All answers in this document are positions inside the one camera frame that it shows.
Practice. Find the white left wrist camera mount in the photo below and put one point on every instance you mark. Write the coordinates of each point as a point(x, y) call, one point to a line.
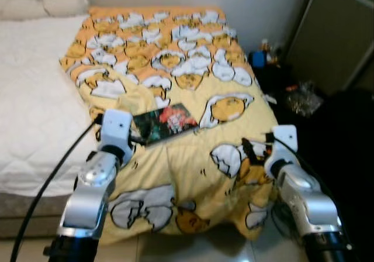
point(115, 127)

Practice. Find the book with dark red cover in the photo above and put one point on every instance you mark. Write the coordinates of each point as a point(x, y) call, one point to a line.
point(169, 121)

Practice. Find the white quilted mattress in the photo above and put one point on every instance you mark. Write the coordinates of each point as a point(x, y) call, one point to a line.
point(35, 98)

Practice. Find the dark wardrobe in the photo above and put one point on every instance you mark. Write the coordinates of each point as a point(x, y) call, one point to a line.
point(333, 40)

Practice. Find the black bedside table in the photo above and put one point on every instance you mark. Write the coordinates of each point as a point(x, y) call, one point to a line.
point(274, 80)

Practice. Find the small brown bottle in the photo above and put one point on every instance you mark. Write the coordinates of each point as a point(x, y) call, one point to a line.
point(269, 50)

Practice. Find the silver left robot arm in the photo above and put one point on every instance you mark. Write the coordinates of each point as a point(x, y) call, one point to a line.
point(87, 197)

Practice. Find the small blue container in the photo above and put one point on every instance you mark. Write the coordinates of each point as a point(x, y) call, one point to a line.
point(257, 59)

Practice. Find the crumpled clear plastic bag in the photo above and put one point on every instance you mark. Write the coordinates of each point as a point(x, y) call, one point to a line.
point(304, 98)

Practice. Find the small beige pillow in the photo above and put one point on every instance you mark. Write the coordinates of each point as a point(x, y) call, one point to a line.
point(64, 4)

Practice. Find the yellow cartoon egg blanket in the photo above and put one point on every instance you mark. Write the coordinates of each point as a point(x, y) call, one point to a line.
point(193, 174)

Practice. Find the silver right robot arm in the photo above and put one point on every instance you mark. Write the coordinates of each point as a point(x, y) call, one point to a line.
point(307, 203)

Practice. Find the long beige bolster pillow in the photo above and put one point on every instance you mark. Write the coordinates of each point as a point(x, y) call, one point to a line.
point(20, 7)

